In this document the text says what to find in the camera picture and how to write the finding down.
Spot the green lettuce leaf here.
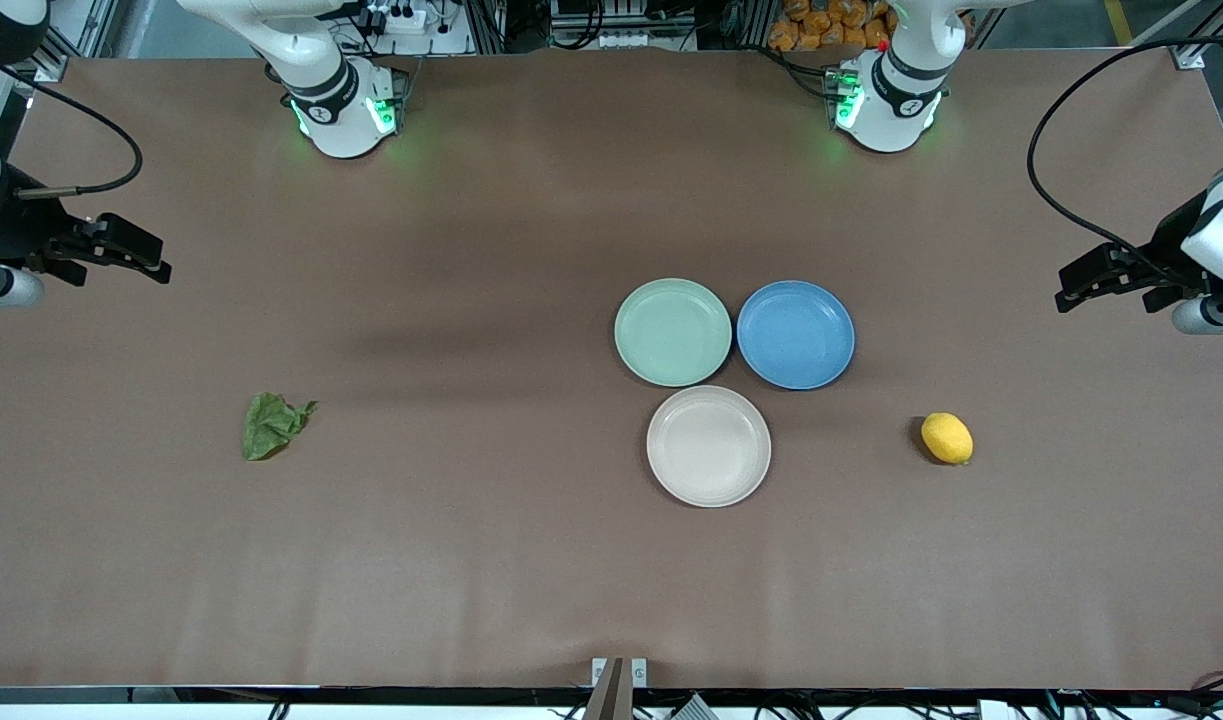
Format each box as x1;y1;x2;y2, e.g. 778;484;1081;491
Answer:
241;392;319;462

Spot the yellow lemon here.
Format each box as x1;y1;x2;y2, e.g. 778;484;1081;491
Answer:
920;412;974;466

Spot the blue plate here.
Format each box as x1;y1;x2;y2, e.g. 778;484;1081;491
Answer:
736;280;857;391

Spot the bag of orange items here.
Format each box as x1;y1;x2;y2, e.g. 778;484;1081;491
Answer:
768;0;897;53

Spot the beige plate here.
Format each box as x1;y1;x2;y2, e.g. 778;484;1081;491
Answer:
646;385;772;508

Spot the light green plate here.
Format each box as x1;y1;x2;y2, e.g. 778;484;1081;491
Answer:
614;278;734;388

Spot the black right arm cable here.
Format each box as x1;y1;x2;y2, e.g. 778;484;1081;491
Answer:
0;62;144;199

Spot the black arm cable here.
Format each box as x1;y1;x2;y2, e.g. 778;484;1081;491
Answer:
1027;33;1223;286
0;62;144;199

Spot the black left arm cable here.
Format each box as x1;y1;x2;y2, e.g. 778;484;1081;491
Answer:
1027;33;1223;286

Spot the metal table edge bracket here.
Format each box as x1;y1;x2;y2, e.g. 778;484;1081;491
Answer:
591;657;648;689

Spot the brown post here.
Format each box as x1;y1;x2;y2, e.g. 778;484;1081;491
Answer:
583;657;635;720

